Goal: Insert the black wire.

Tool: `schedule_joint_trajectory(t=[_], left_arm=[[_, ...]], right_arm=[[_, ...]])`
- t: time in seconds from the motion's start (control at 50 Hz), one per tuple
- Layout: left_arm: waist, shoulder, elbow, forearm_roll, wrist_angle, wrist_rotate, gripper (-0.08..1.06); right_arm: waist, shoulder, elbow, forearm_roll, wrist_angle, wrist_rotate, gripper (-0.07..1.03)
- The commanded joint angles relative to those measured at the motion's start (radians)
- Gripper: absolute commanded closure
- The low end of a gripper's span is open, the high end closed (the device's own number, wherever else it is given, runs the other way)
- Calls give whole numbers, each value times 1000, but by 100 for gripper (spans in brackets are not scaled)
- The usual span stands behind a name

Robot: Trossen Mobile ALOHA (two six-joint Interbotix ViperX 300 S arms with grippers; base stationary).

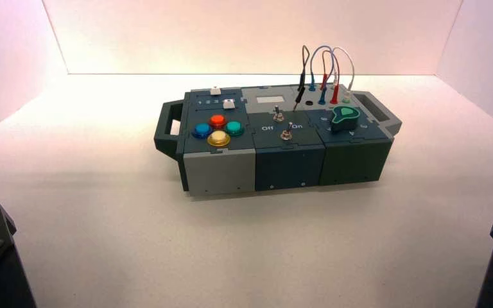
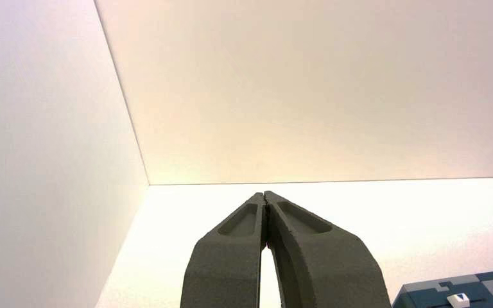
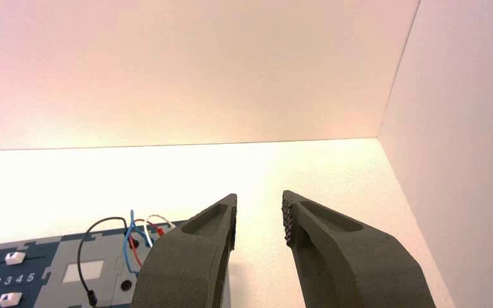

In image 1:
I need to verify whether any red round push button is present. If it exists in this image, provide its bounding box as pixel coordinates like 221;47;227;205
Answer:
208;114;229;129

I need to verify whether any blue jumper wire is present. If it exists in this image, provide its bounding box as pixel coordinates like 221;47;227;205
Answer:
309;45;336;106

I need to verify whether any yellow round push button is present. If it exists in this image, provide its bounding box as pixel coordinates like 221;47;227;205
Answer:
207;130;232;148

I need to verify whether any green rotary knob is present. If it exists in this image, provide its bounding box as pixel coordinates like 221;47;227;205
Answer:
329;106;361;133

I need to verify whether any blue round push button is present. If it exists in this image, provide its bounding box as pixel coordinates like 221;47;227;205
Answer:
191;123;213;139

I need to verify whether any green round push button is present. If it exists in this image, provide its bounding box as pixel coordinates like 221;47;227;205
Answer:
223;121;246;137

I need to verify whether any white jumper wire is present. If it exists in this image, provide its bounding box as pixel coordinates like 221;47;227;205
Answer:
331;46;356;103

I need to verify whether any red jumper wire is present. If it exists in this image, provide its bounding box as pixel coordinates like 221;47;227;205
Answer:
319;50;341;105

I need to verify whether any black jumper wire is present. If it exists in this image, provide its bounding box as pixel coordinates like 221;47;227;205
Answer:
292;45;311;113

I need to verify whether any blue grey modular task box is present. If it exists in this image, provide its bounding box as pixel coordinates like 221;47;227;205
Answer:
153;87;403;197

